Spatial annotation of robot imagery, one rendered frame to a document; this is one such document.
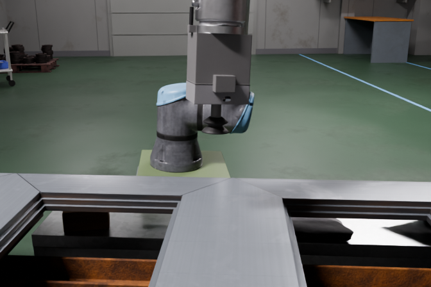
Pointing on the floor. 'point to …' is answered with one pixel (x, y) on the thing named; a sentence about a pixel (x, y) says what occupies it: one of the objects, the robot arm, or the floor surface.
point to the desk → (378, 38)
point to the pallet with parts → (17, 53)
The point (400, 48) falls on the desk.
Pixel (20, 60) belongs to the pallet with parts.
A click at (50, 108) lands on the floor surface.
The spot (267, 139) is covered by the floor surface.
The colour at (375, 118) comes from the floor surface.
